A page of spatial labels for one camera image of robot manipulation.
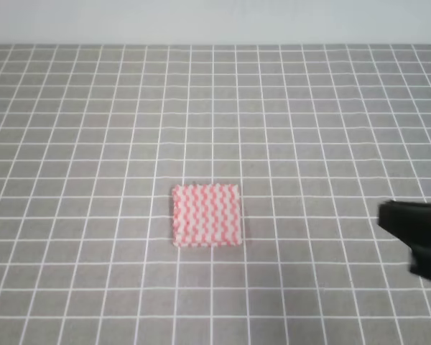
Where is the grey grid tablecloth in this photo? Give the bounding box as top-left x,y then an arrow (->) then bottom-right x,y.
0,45 -> 431,344

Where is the pink white wavy striped towel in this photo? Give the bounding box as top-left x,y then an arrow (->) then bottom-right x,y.
172,183 -> 243,247

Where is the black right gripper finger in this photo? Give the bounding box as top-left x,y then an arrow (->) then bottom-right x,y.
409,247 -> 431,280
377,201 -> 431,248

